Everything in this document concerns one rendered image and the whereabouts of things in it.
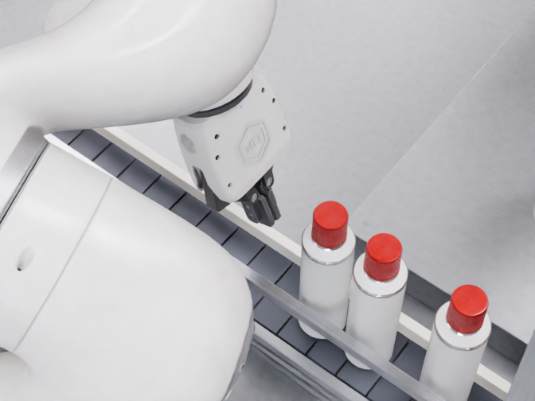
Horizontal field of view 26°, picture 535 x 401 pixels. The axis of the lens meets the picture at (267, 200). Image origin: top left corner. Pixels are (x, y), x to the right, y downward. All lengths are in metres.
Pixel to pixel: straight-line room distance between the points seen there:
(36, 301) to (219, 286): 0.09
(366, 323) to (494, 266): 0.22
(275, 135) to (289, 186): 0.30
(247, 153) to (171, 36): 0.51
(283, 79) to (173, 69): 0.92
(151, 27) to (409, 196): 0.80
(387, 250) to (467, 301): 0.09
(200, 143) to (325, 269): 0.18
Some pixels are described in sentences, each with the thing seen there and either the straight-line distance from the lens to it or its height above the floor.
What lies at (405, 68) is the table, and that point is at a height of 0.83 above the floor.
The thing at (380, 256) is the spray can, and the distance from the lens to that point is 1.04.
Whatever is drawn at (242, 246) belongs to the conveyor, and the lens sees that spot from 1.28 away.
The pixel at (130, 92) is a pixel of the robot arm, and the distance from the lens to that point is 0.57.
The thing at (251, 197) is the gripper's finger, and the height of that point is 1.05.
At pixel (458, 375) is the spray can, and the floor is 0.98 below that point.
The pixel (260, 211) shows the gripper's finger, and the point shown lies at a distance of 1.14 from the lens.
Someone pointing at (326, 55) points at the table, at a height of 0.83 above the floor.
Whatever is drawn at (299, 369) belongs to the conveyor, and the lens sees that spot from 1.23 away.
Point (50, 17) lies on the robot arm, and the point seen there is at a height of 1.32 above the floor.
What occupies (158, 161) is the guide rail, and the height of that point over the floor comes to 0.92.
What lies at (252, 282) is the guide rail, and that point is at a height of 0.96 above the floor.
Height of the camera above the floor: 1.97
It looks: 56 degrees down
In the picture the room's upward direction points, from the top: straight up
